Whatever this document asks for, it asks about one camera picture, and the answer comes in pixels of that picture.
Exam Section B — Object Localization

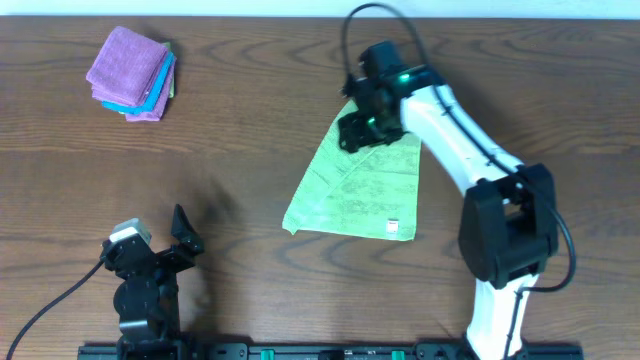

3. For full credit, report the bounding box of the purple folded cloth top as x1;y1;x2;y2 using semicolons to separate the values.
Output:
86;26;169;107

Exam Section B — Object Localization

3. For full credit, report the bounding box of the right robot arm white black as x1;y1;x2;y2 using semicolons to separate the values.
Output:
339;41;583;359

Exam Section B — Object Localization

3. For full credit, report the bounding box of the purple folded cloth bottom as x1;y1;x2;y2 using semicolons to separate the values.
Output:
125;61;175;122

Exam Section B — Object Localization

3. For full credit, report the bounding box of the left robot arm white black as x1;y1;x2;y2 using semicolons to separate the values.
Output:
100;204;204;359

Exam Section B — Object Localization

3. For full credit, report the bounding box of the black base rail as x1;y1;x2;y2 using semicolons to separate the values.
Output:
77;342;585;360

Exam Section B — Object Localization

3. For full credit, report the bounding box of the purple folded cloth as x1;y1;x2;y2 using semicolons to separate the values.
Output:
125;61;175;122
86;26;169;107

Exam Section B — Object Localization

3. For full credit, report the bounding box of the green microfiber cloth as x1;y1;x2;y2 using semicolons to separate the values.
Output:
282;121;422;241

